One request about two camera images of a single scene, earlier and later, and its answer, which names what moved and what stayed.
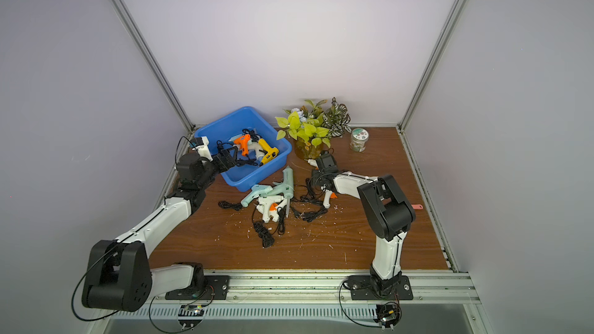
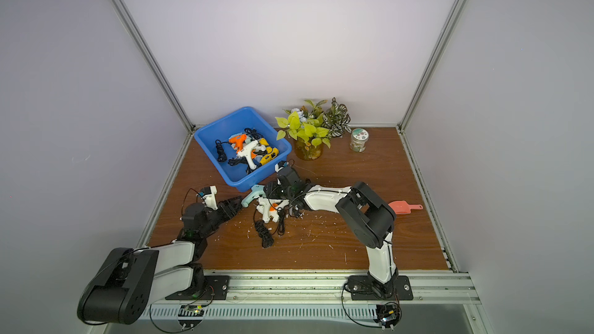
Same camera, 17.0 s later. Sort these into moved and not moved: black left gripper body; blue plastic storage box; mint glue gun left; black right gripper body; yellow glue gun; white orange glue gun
Moved: black right gripper body; black left gripper body
Not moved: blue plastic storage box; mint glue gun left; yellow glue gun; white orange glue gun
